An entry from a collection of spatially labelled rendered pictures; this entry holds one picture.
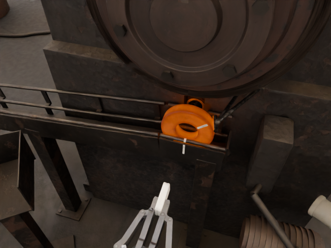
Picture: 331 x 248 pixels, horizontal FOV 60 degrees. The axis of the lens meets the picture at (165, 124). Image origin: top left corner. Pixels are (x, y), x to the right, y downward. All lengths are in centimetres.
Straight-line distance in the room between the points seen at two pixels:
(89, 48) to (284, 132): 60
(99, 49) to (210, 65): 45
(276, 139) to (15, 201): 73
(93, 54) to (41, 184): 99
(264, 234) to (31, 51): 239
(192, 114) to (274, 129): 21
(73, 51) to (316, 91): 68
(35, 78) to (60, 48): 151
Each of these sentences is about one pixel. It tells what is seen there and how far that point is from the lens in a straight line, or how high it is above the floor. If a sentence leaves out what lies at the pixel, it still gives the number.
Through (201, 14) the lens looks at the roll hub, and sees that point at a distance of 49.
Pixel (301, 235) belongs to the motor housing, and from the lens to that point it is 95.
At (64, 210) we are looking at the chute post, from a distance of 158.
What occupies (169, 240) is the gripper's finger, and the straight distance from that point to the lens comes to 63.
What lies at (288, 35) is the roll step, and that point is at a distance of 58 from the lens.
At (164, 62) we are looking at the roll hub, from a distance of 57.
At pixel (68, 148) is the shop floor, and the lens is 182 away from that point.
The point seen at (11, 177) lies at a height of 60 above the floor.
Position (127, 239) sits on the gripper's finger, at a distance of 64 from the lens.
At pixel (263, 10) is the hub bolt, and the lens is 48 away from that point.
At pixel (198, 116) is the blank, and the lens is 77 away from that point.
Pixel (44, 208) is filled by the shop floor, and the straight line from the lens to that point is 163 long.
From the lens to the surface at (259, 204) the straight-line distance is 88.
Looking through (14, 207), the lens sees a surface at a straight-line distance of 92.
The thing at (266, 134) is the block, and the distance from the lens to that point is 77.
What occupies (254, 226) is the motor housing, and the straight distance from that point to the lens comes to 92.
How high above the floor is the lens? 133
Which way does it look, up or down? 46 degrees down
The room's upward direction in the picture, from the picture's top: straight up
